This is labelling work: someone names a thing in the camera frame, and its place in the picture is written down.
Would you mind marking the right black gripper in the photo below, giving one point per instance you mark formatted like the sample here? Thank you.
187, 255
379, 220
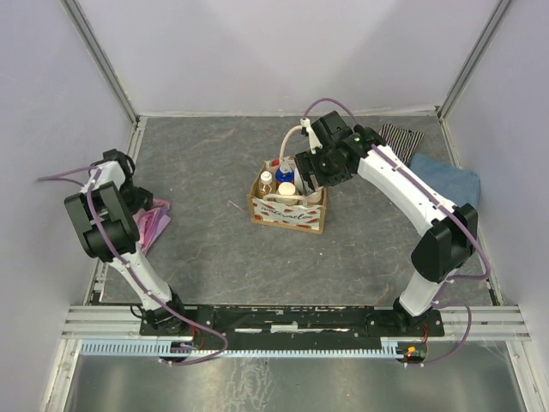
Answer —
307, 161

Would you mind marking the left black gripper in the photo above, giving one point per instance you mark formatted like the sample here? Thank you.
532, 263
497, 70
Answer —
144, 200

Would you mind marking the pink printed cloth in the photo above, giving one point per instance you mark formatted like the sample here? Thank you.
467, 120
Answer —
152, 223

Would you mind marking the striped cloth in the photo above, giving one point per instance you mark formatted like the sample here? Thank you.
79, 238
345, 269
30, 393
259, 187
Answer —
404, 142

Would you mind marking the orange bottle blue pump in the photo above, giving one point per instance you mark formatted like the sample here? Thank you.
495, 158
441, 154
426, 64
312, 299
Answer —
284, 174

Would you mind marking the green bottle cream cap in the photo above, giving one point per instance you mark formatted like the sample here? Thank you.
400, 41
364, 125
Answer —
286, 194

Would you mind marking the watermelon print canvas bag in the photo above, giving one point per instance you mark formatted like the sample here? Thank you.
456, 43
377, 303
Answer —
266, 211

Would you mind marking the clear yellow liquid bottle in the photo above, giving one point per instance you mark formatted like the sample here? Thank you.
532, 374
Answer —
266, 184

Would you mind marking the blue towel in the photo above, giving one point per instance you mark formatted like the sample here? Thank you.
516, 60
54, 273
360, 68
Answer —
458, 185

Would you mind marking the beige pump bottle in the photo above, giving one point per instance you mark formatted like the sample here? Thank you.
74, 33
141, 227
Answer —
314, 198

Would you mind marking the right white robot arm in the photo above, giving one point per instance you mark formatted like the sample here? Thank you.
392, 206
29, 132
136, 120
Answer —
448, 233

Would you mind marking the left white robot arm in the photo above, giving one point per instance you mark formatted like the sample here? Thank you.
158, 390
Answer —
102, 214

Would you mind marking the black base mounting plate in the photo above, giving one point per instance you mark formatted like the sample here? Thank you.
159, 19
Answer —
293, 328

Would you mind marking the left aluminium frame post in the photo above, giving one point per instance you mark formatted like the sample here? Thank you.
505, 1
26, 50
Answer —
84, 28

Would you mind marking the aluminium frame post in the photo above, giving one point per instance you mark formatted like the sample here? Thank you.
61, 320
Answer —
474, 57
84, 28

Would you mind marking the right aluminium frame post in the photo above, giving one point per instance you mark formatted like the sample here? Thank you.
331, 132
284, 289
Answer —
474, 57

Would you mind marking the aluminium front rail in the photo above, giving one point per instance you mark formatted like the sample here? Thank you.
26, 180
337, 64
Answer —
489, 323

